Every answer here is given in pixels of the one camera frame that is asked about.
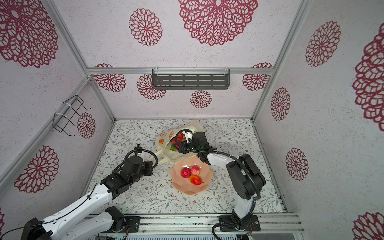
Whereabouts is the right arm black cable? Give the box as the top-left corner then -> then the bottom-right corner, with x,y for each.
172,128 -> 262,240

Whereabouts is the red yellow mango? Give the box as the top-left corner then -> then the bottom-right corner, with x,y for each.
190,175 -> 203,186

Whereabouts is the grey wall shelf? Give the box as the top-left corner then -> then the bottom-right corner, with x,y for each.
152,69 -> 231,90

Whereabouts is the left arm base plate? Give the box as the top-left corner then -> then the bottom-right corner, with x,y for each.
105,206 -> 141,233

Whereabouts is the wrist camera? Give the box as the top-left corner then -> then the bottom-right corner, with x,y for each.
134,144 -> 143,153
182,129 -> 194,144

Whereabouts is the red cherry fruit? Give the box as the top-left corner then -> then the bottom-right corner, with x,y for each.
173,133 -> 185,149

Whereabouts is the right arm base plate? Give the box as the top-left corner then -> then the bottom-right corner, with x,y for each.
219,214 -> 261,232

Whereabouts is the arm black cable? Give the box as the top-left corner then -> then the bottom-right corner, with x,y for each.
112,148 -> 159,175
172,128 -> 262,240

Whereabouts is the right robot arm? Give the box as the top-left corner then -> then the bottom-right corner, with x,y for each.
173,129 -> 266,220

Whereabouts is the red yellow peach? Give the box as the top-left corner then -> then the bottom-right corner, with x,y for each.
191,166 -> 201,176

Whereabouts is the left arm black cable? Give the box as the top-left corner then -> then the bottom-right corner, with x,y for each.
112,148 -> 159,175

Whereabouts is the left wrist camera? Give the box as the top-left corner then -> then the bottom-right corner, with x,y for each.
134,144 -> 143,153

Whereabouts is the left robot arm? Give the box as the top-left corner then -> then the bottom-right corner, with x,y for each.
21,151 -> 159,240

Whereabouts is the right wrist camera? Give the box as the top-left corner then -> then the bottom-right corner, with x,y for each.
182,129 -> 194,144

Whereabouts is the pink scalloped bowl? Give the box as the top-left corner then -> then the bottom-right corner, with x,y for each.
170,157 -> 214,195

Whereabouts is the black wire wall rack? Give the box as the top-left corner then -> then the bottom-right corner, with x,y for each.
52,95 -> 91,137

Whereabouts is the cream plastic fruit bag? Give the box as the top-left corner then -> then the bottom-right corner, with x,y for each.
154,120 -> 205,166

